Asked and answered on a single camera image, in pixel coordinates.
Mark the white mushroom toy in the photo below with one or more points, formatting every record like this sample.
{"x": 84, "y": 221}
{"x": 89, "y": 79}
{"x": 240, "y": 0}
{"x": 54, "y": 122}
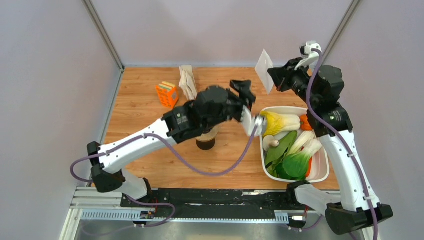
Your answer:
{"x": 269, "y": 141}

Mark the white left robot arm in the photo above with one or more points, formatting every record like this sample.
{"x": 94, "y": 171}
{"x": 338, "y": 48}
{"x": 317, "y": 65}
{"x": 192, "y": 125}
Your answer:
{"x": 211, "y": 107}

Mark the white plastic basin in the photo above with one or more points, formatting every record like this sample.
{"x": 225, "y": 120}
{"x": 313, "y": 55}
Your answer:
{"x": 320, "y": 166}

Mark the orange carrot toy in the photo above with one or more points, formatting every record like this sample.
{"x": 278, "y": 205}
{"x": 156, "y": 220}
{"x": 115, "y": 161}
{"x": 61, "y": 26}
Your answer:
{"x": 307, "y": 174}

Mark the brown glass carafe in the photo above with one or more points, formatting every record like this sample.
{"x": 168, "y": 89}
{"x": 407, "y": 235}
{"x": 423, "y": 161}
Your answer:
{"x": 205, "y": 142}

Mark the white paper coffee filter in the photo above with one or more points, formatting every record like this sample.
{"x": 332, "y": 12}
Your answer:
{"x": 264, "y": 63}

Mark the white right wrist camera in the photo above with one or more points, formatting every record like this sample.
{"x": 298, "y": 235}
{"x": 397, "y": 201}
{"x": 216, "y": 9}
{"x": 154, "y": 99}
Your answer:
{"x": 309, "y": 56}

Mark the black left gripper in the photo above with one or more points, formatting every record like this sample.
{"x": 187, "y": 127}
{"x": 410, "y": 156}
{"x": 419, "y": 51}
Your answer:
{"x": 246, "y": 96}

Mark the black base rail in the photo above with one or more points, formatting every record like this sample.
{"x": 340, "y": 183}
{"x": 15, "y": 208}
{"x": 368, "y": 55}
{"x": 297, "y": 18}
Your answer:
{"x": 225, "y": 204}

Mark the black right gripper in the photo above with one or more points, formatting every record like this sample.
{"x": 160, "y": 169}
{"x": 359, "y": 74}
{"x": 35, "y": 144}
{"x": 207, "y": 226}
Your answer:
{"x": 281, "y": 75}

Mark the yellow napa cabbage toy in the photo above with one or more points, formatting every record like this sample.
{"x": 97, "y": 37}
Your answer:
{"x": 277, "y": 123}

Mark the green bok choy toy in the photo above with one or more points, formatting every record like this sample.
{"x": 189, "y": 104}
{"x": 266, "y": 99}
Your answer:
{"x": 289, "y": 160}

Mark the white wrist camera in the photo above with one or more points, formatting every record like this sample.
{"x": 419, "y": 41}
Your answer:
{"x": 253, "y": 124}
{"x": 309, "y": 56}

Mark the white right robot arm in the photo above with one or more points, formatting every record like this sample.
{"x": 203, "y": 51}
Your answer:
{"x": 357, "y": 207}

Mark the stack of paper coffee filters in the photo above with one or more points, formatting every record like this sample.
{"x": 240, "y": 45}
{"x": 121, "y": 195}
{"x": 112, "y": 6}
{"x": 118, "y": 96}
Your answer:
{"x": 187, "y": 82}

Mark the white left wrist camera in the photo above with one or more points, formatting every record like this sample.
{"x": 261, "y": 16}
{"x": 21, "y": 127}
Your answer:
{"x": 253, "y": 124}

